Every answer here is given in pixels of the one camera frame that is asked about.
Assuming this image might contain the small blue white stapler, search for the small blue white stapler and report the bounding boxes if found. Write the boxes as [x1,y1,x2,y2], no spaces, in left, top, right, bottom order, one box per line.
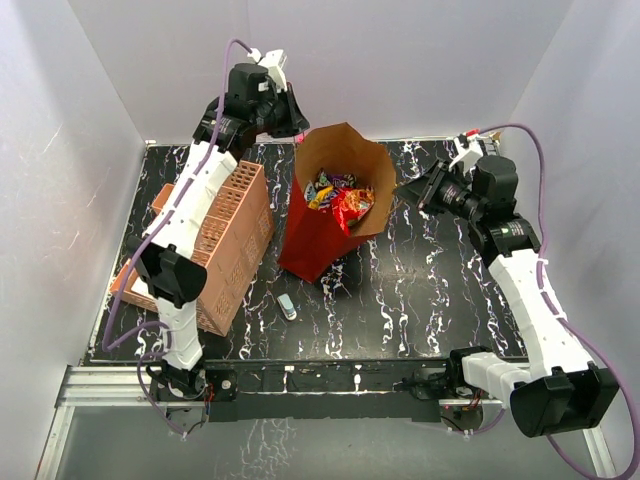
[277,294,297,321]

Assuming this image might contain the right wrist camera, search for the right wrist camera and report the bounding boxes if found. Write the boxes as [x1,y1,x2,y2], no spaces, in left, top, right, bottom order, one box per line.
[448,129,495,174]

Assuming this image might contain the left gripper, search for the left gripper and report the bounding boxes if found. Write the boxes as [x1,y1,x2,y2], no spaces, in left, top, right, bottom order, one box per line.
[252,83,311,139]

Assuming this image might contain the red candy bag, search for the red candy bag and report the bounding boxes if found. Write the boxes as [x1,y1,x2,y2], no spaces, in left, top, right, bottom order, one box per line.
[331,188,375,236]

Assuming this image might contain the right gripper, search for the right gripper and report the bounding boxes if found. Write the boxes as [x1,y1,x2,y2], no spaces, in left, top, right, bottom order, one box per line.
[394,158,484,222]

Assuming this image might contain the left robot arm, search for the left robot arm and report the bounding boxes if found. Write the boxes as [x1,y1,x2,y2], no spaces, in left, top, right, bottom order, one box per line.
[127,50,309,399]

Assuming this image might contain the assorted wrapped candies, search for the assorted wrapped candies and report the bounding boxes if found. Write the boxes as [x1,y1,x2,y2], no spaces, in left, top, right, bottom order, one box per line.
[303,169,357,210]

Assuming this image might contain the black front base bar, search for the black front base bar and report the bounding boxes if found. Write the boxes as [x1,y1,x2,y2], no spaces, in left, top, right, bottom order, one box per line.
[149,358,494,425]

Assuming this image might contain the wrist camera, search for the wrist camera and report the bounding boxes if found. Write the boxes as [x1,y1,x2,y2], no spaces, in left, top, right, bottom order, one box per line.
[448,129,495,174]
[247,48,288,89]

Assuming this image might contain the pink perforated desk organizer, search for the pink perforated desk organizer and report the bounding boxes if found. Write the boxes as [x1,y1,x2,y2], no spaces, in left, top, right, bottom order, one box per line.
[110,157,276,337]

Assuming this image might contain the aluminium frame rail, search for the aluminium frame rail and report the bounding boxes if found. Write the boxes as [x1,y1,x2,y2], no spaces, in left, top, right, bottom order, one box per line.
[37,362,166,480]

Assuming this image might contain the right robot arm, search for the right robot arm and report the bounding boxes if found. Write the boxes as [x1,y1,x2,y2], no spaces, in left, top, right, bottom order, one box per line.
[396,155,619,438]

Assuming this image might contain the red paper bag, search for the red paper bag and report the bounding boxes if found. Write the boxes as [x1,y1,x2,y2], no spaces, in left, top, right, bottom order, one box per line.
[279,123,396,283]

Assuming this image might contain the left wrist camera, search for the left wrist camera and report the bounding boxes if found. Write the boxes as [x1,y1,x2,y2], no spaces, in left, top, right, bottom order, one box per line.
[247,48,288,89]

